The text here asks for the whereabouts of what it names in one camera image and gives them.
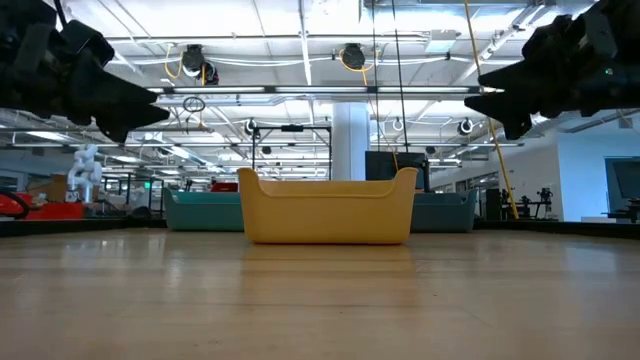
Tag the white building column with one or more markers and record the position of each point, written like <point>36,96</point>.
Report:
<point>350,130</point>

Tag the black computer monitor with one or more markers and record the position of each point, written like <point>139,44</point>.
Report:
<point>395,165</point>

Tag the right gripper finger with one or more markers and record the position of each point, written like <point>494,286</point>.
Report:
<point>520,80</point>
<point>515,112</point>

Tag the black cabinet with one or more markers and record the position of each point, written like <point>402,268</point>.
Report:
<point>492,202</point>

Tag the brown cardboard box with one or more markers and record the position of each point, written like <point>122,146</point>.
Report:
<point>52,189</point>

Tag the small red box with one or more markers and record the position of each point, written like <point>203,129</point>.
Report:
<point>223,187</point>

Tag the teal plastic bin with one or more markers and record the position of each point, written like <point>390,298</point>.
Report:
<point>202,212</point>

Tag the yellow plastic bin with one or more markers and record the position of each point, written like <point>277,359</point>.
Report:
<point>325,215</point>

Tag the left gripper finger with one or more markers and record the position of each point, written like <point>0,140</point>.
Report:
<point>122,132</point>
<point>120,102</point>

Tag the black table edge rail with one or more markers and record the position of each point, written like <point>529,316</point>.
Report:
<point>60,227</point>
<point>580,227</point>

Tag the black equipment stand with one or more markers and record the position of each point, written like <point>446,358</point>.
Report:
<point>625,210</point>

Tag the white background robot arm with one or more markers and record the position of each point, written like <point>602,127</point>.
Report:
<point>85,170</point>

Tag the small round ceiling reel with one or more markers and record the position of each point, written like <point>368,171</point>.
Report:
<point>397,124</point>
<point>250,126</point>
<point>465,126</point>

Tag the dark wall screen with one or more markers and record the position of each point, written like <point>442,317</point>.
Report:
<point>625,182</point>

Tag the blue-grey plastic bin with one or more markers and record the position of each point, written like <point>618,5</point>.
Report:
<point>445,212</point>

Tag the red bulky object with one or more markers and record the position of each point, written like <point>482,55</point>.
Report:
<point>12,204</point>

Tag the black equipment rig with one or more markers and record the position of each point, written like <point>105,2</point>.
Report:
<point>532,202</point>

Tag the red storage crate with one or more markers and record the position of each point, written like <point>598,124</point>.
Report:
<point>60,211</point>

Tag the black metal frame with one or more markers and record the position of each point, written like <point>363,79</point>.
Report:
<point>292,128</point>

